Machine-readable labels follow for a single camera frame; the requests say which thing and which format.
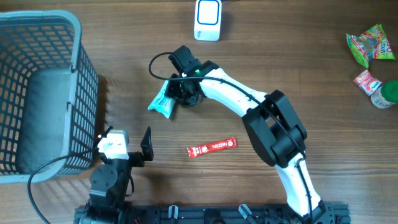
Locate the white barcode scanner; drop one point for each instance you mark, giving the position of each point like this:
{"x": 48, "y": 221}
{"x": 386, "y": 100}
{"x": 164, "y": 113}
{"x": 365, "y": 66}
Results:
{"x": 207, "y": 23}

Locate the red snack packet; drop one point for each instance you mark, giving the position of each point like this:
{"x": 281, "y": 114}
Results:
{"x": 367, "y": 82}

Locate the green lid white jar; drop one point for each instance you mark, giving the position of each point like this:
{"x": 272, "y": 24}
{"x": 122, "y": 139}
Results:
{"x": 385, "y": 96}

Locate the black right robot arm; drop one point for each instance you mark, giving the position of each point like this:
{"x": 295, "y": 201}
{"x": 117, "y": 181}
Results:
{"x": 272, "y": 125}

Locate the green gummy candy bag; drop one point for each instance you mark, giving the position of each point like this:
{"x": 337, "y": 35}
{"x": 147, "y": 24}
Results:
{"x": 370, "y": 45}

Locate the light teal tissue pack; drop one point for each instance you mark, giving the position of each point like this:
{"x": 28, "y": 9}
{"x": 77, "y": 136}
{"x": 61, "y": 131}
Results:
{"x": 162, "y": 103}

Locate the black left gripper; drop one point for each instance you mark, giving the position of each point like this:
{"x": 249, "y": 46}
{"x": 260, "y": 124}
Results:
{"x": 137, "y": 159}

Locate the red coffee stick sachet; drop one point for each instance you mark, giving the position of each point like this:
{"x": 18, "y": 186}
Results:
{"x": 195, "y": 151}

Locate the grey plastic shopping basket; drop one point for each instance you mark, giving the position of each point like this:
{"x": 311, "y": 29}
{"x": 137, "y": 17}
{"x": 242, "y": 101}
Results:
{"x": 49, "y": 96}

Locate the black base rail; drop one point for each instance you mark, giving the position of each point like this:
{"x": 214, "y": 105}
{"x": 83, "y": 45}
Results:
{"x": 326, "y": 213}

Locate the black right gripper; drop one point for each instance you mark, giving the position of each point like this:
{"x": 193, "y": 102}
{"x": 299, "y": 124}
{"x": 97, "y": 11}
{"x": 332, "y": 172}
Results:
{"x": 186, "y": 99}

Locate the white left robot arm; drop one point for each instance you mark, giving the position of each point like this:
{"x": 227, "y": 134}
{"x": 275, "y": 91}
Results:
{"x": 109, "y": 182}

